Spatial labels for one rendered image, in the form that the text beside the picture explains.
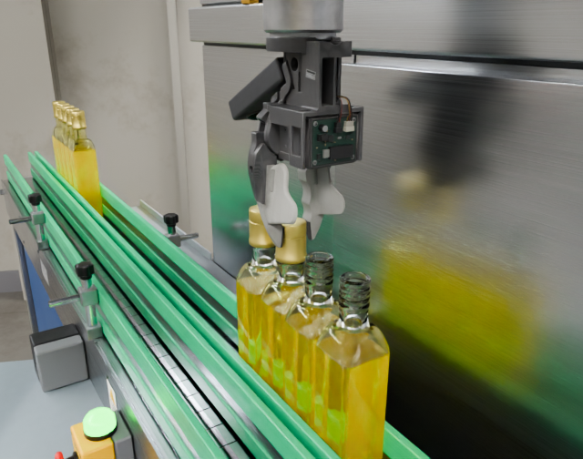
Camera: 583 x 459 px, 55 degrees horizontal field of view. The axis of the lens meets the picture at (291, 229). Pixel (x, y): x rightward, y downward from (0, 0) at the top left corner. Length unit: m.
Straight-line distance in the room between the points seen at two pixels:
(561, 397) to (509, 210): 0.17
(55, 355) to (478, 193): 0.78
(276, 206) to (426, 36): 0.23
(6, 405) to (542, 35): 0.97
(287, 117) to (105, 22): 2.50
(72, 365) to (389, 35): 0.78
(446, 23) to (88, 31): 2.53
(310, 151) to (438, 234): 0.18
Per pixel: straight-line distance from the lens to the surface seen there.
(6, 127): 3.00
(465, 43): 0.57
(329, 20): 0.53
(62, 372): 1.09
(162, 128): 3.01
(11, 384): 1.16
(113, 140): 3.04
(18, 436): 1.04
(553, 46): 0.52
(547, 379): 0.57
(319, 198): 0.60
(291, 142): 0.52
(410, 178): 0.62
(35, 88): 2.94
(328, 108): 0.51
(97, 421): 0.85
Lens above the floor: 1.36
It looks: 20 degrees down
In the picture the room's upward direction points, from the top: straight up
